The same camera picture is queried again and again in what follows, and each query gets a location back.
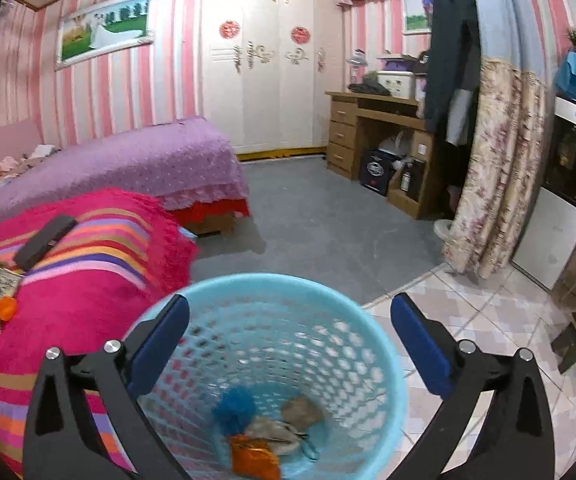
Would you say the wooden desk with drawers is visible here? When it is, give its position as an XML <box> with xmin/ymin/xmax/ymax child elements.
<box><xmin>325</xmin><ymin>91</ymin><xmax>461</xmax><ymax>221</ymax></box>

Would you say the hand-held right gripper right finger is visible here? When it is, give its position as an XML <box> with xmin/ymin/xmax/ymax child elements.
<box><xmin>388</xmin><ymin>292</ymin><xmax>556</xmax><ymax>480</ymax></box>

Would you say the crumpled brown paper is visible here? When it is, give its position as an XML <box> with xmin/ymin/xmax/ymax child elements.
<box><xmin>280</xmin><ymin>396</ymin><xmax>325</xmax><ymax>426</ymax></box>

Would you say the blue and floral curtain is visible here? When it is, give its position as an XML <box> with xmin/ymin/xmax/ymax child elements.
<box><xmin>442</xmin><ymin>0</ymin><xmax>548</xmax><ymax>278</ymax></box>

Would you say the orange foil wrapper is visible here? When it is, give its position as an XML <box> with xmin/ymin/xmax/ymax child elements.
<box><xmin>228</xmin><ymin>434</ymin><xmax>281</xmax><ymax>478</ymax></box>

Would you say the black paper bag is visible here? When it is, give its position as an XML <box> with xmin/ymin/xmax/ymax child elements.
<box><xmin>359</xmin><ymin>149</ymin><xmax>399</xmax><ymax>196</ymax></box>

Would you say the white storage box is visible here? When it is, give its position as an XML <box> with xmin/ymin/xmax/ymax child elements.
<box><xmin>378</xmin><ymin>70</ymin><xmax>416</xmax><ymax>100</ymax></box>

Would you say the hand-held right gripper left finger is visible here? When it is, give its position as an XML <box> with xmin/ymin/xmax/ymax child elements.
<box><xmin>22</xmin><ymin>294</ymin><xmax>201</xmax><ymax>480</ymax></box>

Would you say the hanging black jacket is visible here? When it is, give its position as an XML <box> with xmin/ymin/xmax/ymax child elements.
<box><xmin>423</xmin><ymin>0</ymin><xmax>483</xmax><ymax>146</ymax></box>

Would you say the crumpled grey white wrapper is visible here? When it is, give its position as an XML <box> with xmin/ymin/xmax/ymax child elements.
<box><xmin>244</xmin><ymin>419</ymin><xmax>313</xmax><ymax>456</ymax></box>

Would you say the pink striped blanket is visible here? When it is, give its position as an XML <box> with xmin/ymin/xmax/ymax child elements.
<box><xmin>0</xmin><ymin>187</ymin><xmax>199</xmax><ymax>476</ymax></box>

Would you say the framed wall poster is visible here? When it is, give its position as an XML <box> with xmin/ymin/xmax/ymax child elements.
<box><xmin>54</xmin><ymin>0</ymin><xmax>159</xmax><ymax>71</ymax></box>

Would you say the blue pom-pom ball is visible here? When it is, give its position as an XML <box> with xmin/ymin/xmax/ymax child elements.
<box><xmin>213</xmin><ymin>386</ymin><xmax>257</xmax><ymax>433</ymax></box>

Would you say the pink bed headboard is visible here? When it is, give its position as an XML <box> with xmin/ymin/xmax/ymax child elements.
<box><xmin>0</xmin><ymin>120</ymin><xmax>44</xmax><ymax>186</ymax></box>

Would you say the white fan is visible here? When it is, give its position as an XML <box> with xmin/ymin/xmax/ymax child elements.
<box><xmin>380</xmin><ymin>131</ymin><xmax>413</xmax><ymax>158</ymax></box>

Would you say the black rectangular case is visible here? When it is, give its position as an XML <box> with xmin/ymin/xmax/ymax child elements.
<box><xmin>13</xmin><ymin>214</ymin><xmax>79</xmax><ymax>272</ymax></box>

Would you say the bed with purple cover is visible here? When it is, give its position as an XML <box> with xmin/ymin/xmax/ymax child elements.
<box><xmin>0</xmin><ymin>116</ymin><xmax>251</xmax><ymax>241</ymax></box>

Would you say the white wardrobe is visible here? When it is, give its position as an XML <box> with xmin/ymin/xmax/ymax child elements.
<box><xmin>200</xmin><ymin>0</ymin><xmax>346</xmax><ymax>156</ymax></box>

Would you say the light blue plastic basket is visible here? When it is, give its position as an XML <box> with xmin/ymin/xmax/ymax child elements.
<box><xmin>123</xmin><ymin>273</ymin><xmax>409</xmax><ymax>480</ymax></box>

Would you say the small framed wall photo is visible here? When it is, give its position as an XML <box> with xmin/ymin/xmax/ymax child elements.
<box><xmin>402</xmin><ymin>0</ymin><xmax>438</xmax><ymax>36</ymax></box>

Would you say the dark green cloth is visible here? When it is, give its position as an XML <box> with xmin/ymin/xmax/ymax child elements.
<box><xmin>348</xmin><ymin>72</ymin><xmax>391</xmax><ymax>97</ymax></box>

